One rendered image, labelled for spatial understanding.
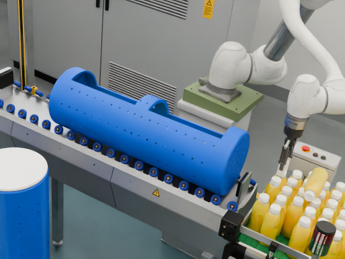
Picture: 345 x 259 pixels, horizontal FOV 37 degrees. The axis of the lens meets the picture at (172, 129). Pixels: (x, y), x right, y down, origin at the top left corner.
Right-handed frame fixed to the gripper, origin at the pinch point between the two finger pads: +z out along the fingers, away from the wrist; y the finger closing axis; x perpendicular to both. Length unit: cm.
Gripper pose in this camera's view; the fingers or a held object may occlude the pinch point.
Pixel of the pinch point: (283, 166)
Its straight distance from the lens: 221.4
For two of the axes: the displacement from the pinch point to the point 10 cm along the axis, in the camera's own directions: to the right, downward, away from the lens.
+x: 8.6, 3.5, -3.7
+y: -4.9, 4.2, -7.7
